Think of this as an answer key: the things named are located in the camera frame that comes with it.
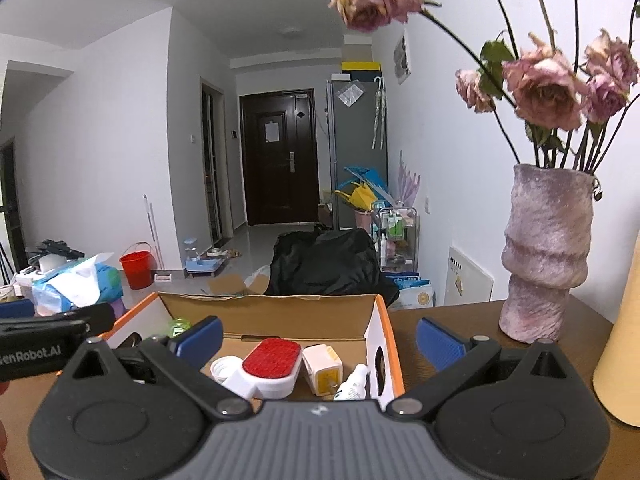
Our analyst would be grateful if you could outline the red white lint brush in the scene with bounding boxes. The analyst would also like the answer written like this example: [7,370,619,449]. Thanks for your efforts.
[222,338,302,401]

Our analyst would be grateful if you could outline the small white dropper bottle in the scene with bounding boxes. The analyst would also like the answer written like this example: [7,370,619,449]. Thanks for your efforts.
[333,364,369,401]

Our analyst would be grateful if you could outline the white toothpick box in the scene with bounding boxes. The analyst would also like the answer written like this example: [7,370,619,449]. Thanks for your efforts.
[302,344,344,398]

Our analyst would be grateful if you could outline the green spray bottle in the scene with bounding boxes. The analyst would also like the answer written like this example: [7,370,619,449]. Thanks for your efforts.
[167,318,192,338]

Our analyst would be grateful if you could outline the person left hand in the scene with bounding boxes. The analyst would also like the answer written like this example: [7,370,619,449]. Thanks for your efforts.
[0,382,10,460]

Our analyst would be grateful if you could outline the clear food container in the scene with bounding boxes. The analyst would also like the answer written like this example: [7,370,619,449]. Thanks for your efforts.
[14,268,39,297]

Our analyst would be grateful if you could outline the purple white tissue pack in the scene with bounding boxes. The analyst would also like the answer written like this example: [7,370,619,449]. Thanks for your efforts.
[111,298,127,320]

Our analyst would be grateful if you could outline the blue tissue pack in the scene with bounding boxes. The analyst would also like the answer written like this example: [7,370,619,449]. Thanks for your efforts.
[32,252,124,313]

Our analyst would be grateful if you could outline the red bucket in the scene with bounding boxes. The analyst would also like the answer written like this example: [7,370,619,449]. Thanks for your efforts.
[119,242,155,290]

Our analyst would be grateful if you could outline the orange cardboard box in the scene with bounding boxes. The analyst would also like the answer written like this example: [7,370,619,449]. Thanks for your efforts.
[103,292,405,408]

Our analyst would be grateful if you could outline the black headset on container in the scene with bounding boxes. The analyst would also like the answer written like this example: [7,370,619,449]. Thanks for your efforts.
[27,240,85,273]

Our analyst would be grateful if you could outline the metal trolley with bottles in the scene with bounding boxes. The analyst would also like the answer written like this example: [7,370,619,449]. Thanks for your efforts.
[370,202,419,273]

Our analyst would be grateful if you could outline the pink textured vase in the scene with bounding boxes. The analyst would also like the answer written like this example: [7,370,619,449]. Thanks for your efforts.
[499,164,594,344]

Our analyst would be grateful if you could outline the black bag on chair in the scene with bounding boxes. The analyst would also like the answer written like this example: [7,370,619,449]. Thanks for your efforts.
[266,228,399,306]

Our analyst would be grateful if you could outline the cream lamp shade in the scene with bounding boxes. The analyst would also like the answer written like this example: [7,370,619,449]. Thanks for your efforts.
[592,242,640,428]

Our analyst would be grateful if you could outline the dark wooden door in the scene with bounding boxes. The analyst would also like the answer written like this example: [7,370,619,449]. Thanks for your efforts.
[240,89,319,226]

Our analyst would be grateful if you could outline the grey refrigerator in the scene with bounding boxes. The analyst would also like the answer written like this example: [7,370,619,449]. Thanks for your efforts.
[326,80,388,230]

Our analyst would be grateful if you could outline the dried pink roses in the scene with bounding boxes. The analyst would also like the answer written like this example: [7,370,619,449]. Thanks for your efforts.
[329,0,639,174]

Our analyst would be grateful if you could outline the black camera tripod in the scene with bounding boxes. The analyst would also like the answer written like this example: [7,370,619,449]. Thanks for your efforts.
[0,244,14,286]

